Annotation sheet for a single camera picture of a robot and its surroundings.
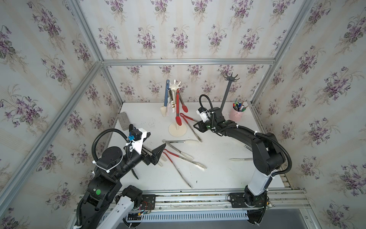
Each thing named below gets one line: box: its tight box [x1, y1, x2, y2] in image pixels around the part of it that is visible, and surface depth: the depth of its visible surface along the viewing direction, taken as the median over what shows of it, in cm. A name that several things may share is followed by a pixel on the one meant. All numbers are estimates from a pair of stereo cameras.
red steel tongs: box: [175, 88, 189, 126], surface depth 80 cm
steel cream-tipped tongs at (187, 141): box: [162, 139, 200, 160], surface depth 97 cm
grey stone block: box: [117, 111, 131, 131], surface depth 107 cm
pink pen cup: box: [228, 98, 247, 122], surface depth 106 cm
